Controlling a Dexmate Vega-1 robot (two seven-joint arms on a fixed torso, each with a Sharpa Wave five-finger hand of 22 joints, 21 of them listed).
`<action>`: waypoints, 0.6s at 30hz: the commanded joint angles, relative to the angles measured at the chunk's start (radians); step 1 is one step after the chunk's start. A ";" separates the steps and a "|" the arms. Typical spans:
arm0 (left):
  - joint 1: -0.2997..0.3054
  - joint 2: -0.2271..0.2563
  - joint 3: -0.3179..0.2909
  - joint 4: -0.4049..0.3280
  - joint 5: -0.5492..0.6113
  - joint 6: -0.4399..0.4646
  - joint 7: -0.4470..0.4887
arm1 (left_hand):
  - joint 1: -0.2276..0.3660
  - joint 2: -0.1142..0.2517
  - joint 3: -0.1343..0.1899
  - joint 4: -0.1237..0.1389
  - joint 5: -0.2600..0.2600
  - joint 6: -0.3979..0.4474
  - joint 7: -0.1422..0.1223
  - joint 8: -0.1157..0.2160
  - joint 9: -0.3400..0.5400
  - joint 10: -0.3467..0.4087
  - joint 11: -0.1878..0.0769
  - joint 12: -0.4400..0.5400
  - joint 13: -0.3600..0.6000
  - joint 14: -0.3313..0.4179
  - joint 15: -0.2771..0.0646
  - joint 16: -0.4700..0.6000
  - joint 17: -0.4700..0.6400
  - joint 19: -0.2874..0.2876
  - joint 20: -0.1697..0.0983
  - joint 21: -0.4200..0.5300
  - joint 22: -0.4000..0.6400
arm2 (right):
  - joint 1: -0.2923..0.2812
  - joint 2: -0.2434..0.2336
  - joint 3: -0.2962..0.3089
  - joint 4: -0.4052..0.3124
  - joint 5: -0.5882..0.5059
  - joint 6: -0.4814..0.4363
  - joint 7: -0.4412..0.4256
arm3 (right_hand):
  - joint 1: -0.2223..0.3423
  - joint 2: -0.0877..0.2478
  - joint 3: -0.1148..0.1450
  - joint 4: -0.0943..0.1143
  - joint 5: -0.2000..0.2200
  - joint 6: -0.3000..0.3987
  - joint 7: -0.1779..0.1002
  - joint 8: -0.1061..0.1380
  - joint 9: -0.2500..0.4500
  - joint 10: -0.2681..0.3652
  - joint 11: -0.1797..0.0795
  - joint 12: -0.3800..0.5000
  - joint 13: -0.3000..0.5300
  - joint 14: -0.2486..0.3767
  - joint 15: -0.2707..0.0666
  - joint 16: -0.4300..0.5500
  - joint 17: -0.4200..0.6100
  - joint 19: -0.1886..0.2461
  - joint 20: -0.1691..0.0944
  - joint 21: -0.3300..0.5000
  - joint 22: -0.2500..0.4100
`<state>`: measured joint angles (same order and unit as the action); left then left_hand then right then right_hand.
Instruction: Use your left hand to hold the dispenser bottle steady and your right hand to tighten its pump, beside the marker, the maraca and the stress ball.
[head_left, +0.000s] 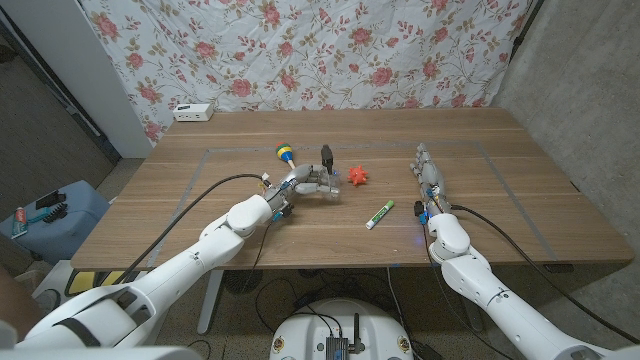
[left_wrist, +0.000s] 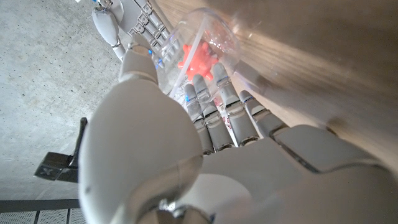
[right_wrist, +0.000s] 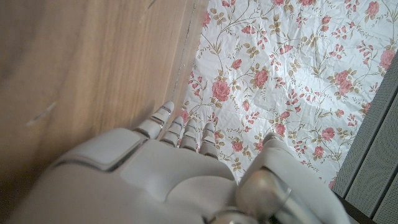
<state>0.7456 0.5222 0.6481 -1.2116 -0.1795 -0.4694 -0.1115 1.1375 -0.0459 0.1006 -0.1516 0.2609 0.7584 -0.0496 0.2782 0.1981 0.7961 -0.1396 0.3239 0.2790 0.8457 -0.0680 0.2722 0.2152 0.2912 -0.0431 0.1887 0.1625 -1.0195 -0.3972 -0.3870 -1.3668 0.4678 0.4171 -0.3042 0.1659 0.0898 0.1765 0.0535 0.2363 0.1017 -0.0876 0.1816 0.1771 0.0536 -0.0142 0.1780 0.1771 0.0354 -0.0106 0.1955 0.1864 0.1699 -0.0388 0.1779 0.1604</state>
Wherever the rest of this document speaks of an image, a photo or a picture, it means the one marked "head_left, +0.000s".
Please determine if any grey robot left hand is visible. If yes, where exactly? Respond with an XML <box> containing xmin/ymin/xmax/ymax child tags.
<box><xmin>263</xmin><ymin>162</ymin><xmax>342</xmax><ymax>216</ymax></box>

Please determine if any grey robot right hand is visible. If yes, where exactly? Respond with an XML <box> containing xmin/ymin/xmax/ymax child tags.
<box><xmin>409</xmin><ymin>143</ymin><xmax>453</xmax><ymax>216</ymax></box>

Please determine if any black pump head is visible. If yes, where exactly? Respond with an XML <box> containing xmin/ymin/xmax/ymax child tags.
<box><xmin>320</xmin><ymin>144</ymin><xmax>335</xmax><ymax>175</ymax></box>

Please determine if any clear plastic dispenser bottle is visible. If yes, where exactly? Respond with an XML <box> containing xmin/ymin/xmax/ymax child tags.
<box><xmin>319</xmin><ymin>169</ymin><xmax>342</xmax><ymax>201</ymax></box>

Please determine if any white robot shoulder cover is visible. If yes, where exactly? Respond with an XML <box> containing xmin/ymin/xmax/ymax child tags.
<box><xmin>0</xmin><ymin>344</ymin><xmax>204</xmax><ymax>360</ymax></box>

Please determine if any multicoloured wooden maraca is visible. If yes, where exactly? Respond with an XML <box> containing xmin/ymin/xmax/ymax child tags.
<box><xmin>274</xmin><ymin>142</ymin><xmax>297</xmax><ymax>171</ymax></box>

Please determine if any red spiky stress ball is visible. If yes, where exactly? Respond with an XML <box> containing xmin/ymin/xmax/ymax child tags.
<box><xmin>347</xmin><ymin>164</ymin><xmax>370</xmax><ymax>187</ymax></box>

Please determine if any green and white marker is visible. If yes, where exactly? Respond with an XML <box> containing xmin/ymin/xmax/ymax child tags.
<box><xmin>365</xmin><ymin>199</ymin><xmax>396</xmax><ymax>231</ymax></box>

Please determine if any white power strip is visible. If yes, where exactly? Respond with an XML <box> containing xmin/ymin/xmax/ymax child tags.
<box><xmin>172</xmin><ymin>103</ymin><xmax>215</xmax><ymax>123</ymax></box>

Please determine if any floral backdrop cloth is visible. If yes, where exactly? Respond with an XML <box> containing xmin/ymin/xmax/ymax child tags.
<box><xmin>79</xmin><ymin>0</ymin><xmax>536</xmax><ymax>144</ymax></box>

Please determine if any grey table leg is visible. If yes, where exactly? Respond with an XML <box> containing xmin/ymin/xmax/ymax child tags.
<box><xmin>452</xmin><ymin>264</ymin><xmax>485</xmax><ymax>334</ymax></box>

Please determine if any white table leg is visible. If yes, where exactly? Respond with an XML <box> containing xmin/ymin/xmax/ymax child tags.
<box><xmin>196</xmin><ymin>269</ymin><xmax>225</xmax><ymax>335</ymax></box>

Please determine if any white robot torso base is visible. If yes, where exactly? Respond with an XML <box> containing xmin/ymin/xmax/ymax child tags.
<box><xmin>268</xmin><ymin>298</ymin><xmax>415</xmax><ymax>360</ymax></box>

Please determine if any black antenna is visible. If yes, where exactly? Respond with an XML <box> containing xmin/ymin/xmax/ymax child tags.
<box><xmin>351</xmin><ymin>312</ymin><xmax>366</xmax><ymax>354</ymax></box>

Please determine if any grey computer module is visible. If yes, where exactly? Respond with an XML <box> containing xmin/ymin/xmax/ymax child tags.
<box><xmin>325</xmin><ymin>335</ymin><xmax>350</xmax><ymax>360</ymax></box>

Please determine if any black backdrop stand pole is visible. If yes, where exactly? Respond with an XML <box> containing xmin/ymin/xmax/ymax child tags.
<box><xmin>508</xmin><ymin>0</ymin><xmax>546</xmax><ymax>64</ymax></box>

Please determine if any blue storage box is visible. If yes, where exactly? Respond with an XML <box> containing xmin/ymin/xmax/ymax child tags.
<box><xmin>0</xmin><ymin>179</ymin><xmax>111</xmax><ymax>266</ymax></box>

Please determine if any yellow and black floor item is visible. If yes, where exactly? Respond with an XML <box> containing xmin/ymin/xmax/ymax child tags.
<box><xmin>64</xmin><ymin>269</ymin><xmax>129</xmax><ymax>297</ymax></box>

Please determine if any black hair brush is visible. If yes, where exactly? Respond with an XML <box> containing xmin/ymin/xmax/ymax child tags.
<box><xmin>42</xmin><ymin>202</ymin><xmax>70</xmax><ymax>224</ymax></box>

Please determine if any black flat clip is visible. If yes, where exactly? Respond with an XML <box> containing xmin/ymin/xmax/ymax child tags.
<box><xmin>34</xmin><ymin>189</ymin><xmax>67</xmax><ymax>210</ymax></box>

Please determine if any red toothpaste tube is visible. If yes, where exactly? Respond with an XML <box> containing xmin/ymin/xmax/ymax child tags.
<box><xmin>10</xmin><ymin>206</ymin><xmax>29</xmax><ymax>240</ymax></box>

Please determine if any person's bare limb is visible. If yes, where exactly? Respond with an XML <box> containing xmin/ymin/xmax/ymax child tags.
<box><xmin>0</xmin><ymin>267</ymin><xmax>44</xmax><ymax>341</ymax></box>

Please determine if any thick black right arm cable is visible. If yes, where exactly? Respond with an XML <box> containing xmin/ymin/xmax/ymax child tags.
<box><xmin>448</xmin><ymin>203</ymin><xmax>640</xmax><ymax>346</ymax></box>

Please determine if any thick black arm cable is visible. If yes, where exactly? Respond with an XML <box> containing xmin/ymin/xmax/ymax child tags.
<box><xmin>112</xmin><ymin>172</ymin><xmax>266</xmax><ymax>286</ymax></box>
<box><xmin>448</xmin><ymin>203</ymin><xmax>640</xmax><ymax>346</ymax></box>

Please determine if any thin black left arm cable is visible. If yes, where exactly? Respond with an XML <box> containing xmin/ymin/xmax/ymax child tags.
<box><xmin>242</xmin><ymin>219</ymin><xmax>275</xmax><ymax>286</ymax></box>

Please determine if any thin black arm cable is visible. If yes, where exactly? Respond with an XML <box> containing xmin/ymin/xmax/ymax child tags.
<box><xmin>242</xmin><ymin>219</ymin><xmax>275</xmax><ymax>286</ymax></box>
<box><xmin>422</xmin><ymin>222</ymin><xmax>516</xmax><ymax>360</ymax></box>

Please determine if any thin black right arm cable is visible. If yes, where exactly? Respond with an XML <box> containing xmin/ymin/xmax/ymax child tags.
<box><xmin>422</xmin><ymin>222</ymin><xmax>516</xmax><ymax>360</ymax></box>

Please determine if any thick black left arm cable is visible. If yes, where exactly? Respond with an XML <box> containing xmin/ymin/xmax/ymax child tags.
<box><xmin>112</xmin><ymin>172</ymin><xmax>266</xmax><ymax>286</ymax></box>

